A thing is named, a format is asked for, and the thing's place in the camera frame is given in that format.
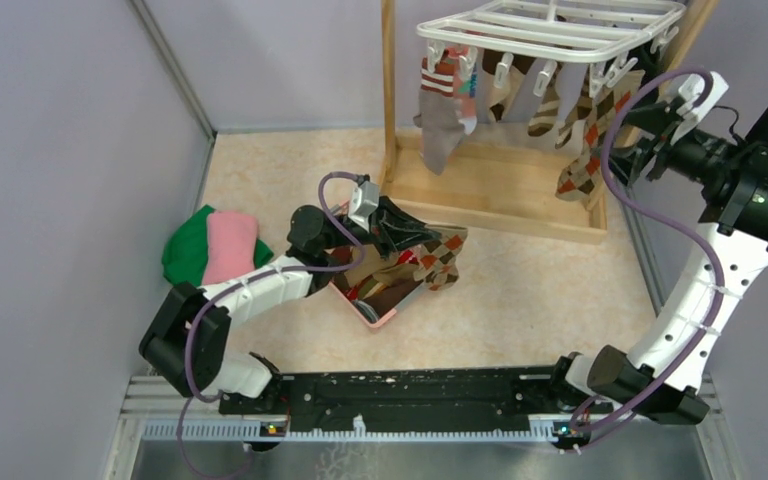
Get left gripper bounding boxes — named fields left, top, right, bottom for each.
left=321, top=195, right=441, bottom=261

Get beige argyle sock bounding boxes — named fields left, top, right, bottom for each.
left=555, top=71, right=643, bottom=202
left=413, top=224, right=468, bottom=291

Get white clip hanger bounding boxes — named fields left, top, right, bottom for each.
left=416, top=1, right=686, bottom=98

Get black sock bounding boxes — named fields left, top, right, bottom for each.
left=629, top=41, right=663, bottom=84

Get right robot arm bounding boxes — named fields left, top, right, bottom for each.
left=546, top=101, right=768, bottom=425

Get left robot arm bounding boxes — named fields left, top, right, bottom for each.
left=138, top=196, right=441, bottom=414

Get striped socks in basket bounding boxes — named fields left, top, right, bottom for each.
left=330, top=245, right=425, bottom=319

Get pink plastic basket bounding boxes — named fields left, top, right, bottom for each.
left=327, top=198, right=428, bottom=331

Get maroon striped sock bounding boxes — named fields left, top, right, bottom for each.
left=413, top=46, right=468, bottom=175

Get wooden rack stand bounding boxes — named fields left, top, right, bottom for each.
left=379, top=1, right=716, bottom=244

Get pink folded cloth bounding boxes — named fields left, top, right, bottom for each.
left=202, top=211, right=258, bottom=285

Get green cloth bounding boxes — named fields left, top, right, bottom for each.
left=161, top=205, right=274, bottom=286

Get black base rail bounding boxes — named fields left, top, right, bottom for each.
left=218, top=366, right=598, bottom=452

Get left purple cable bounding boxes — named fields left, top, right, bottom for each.
left=177, top=170, right=372, bottom=480

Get purple cable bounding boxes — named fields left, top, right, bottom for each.
left=177, top=170, right=372, bottom=480
left=568, top=68, right=728, bottom=452

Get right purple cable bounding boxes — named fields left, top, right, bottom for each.
left=568, top=68, right=728, bottom=452

